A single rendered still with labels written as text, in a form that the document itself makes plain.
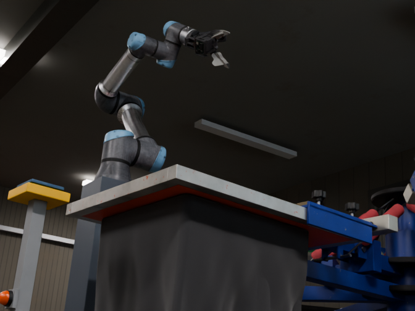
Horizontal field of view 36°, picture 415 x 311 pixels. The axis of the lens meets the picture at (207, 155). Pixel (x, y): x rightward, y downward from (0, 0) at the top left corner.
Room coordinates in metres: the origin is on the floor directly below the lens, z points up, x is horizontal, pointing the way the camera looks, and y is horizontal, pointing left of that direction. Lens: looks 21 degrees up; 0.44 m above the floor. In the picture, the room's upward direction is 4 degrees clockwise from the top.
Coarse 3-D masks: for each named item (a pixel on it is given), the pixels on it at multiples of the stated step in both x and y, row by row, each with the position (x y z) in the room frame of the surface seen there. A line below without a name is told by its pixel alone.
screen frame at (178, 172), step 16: (144, 176) 1.65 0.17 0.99; (160, 176) 1.59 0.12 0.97; (176, 176) 1.53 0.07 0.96; (192, 176) 1.56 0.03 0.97; (208, 176) 1.60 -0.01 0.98; (112, 192) 1.77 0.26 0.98; (128, 192) 1.70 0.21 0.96; (144, 192) 1.67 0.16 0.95; (208, 192) 1.63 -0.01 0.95; (224, 192) 1.63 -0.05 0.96; (240, 192) 1.67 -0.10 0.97; (256, 192) 1.70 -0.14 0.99; (80, 208) 1.91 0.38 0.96; (96, 208) 1.87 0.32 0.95; (256, 208) 1.74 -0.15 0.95; (272, 208) 1.74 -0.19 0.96; (288, 208) 1.78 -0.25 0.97; (304, 208) 1.82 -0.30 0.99; (304, 224) 1.88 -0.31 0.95; (352, 240) 2.03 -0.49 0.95
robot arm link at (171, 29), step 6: (168, 24) 2.35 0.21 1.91; (174, 24) 2.34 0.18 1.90; (180, 24) 2.33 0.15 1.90; (168, 30) 2.35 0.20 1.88; (174, 30) 2.33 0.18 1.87; (180, 30) 2.32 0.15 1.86; (168, 36) 2.36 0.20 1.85; (174, 36) 2.35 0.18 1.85; (174, 42) 2.36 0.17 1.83; (180, 42) 2.35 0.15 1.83
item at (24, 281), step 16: (16, 192) 1.71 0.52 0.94; (32, 192) 1.67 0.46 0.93; (48, 192) 1.70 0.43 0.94; (64, 192) 1.73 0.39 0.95; (32, 208) 1.72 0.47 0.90; (48, 208) 1.81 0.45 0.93; (32, 224) 1.72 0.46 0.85; (32, 240) 1.73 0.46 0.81; (32, 256) 1.73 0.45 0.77; (16, 272) 1.75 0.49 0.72; (32, 272) 1.74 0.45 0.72; (16, 288) 1.73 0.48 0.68; (32, 288) 1.74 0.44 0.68; (16, 304) 1.72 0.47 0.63
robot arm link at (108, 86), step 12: (132, 36) 2.31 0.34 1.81; (144, 36) 2.31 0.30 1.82; (132, 48) 2.33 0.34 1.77; (144, 48) 2.33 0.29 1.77; (156, 48) 2.35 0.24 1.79; (120, 60) 2.43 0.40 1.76; (132, 60) 2.40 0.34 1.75; (120, 72) 2.47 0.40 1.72; (108, 84) 2.54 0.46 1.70; (120, 84) 2.54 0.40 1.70; (96, 96) 2.62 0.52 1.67; (108, 96) 2.59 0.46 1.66; (108, 108) 2.66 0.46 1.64
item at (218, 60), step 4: (216, 52) 2.31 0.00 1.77; (212, 56) 2.30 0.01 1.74; (216, 56) 2.31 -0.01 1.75; (220, 56) 2.30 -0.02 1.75; (216, 60) 2.30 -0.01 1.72; (220, 60) 2.31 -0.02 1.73; (224, 60) 2.30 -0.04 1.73; (212, 64) 2.30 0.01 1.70; (216, 64) 2.30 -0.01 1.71; (220, 64) 2.31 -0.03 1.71; (224, 64) 2.31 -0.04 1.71; (228, 64) 2.30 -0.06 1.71
